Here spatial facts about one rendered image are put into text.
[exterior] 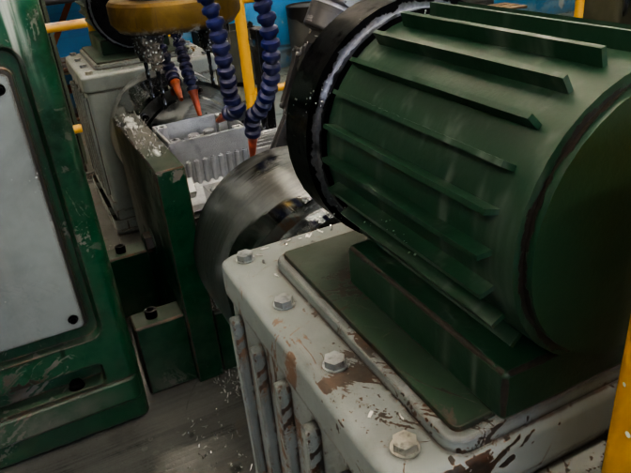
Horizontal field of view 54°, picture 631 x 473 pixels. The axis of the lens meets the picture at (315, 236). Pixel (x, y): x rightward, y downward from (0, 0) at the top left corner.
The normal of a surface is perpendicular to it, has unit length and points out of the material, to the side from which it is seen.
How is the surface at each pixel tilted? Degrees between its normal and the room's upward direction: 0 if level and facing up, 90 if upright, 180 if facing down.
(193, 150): 90
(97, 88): 90
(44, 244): 90
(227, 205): 43
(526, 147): 49
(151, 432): 0
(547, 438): 90
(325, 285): 0
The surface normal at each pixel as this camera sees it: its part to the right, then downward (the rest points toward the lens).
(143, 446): -0.08, -0.88
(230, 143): 0.45, 0.39
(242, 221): -0.67, -0.46
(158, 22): -0.03, 0.47
